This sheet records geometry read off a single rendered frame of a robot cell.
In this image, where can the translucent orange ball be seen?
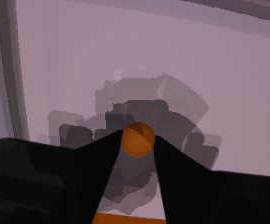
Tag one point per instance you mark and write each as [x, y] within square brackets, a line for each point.
[134, 145]

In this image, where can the brown ball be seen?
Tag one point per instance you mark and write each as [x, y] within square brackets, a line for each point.
[144, 130]

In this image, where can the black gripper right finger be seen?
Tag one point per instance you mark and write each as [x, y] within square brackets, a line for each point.
[193, 194]

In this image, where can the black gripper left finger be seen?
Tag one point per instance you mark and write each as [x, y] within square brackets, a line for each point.
[84, 172]

